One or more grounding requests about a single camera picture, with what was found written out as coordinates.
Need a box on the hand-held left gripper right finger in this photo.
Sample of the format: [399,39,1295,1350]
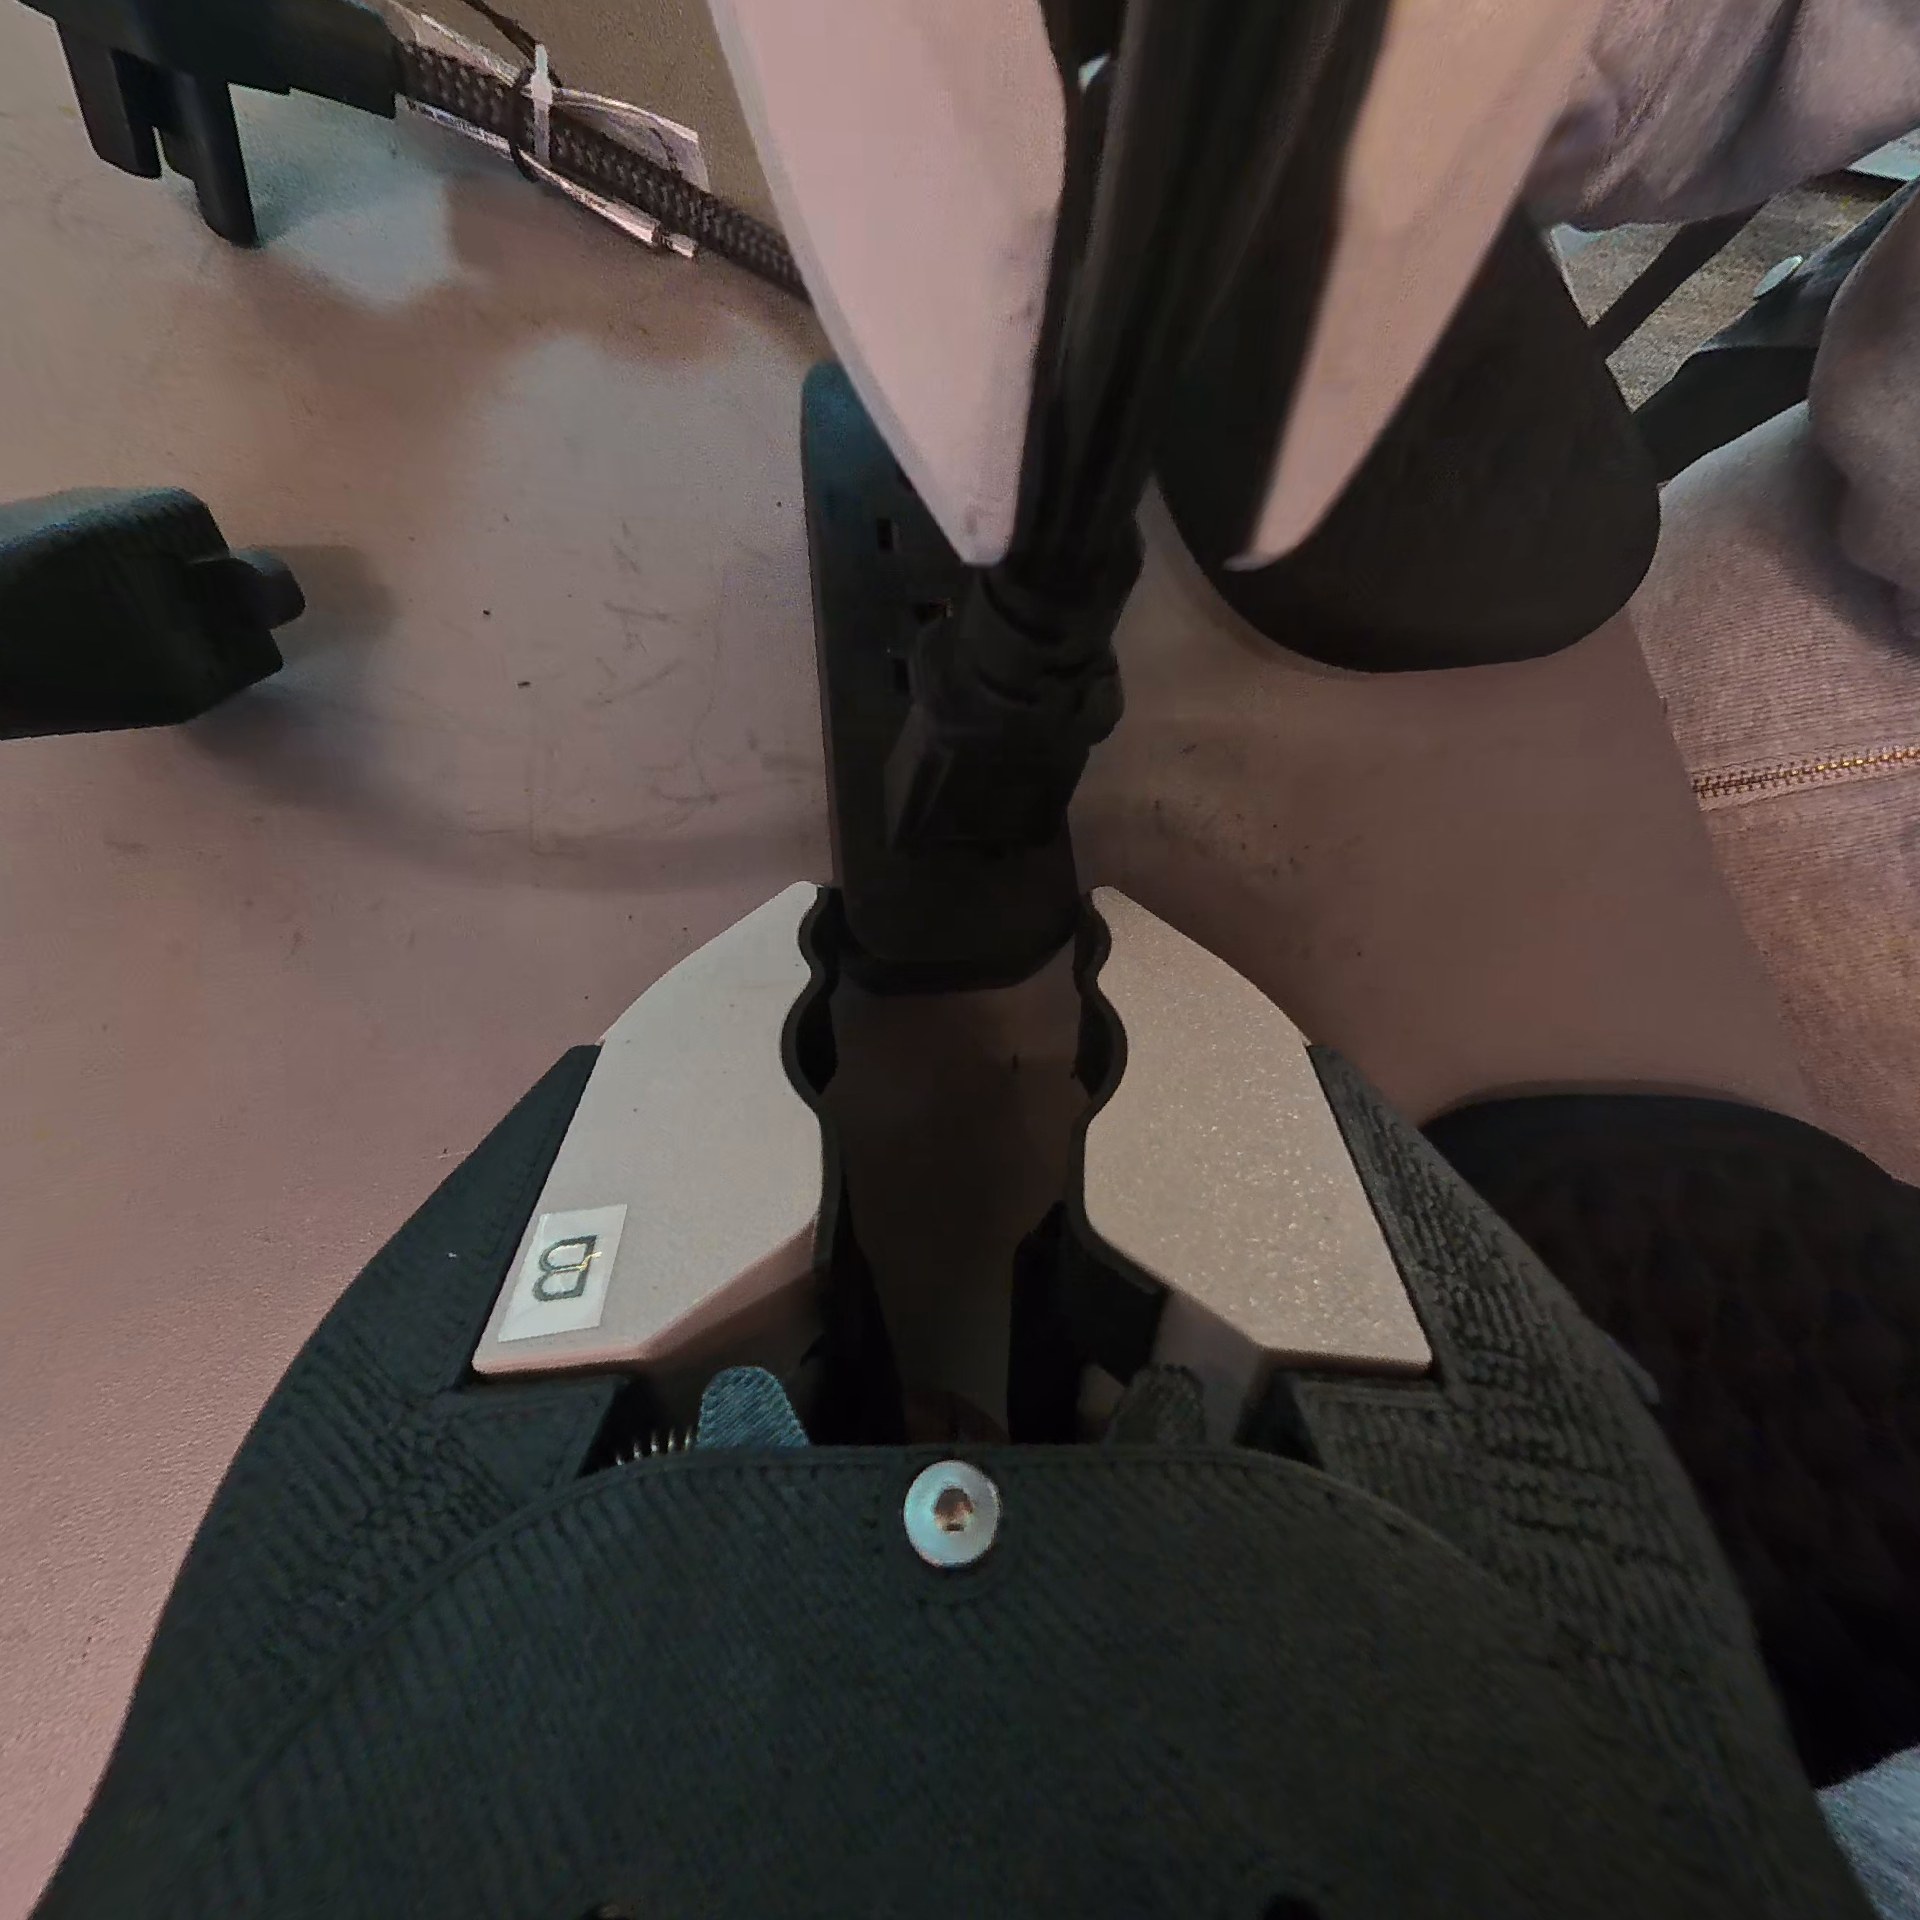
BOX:
[1036,885,1435,1444]

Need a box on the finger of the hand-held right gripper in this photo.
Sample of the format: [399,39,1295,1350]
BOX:
[703,0,1076,568]
[1223,0,1601,575]

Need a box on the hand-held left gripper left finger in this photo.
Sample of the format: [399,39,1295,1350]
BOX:
[471,881,845,1444]

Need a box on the person's grey jacket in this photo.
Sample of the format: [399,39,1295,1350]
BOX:
[1628,193,1920,1185]

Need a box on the braided power strip cord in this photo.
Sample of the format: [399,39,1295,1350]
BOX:
[53,0,815,302]

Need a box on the black power strip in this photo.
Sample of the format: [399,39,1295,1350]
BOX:
[803,358,1116,998]

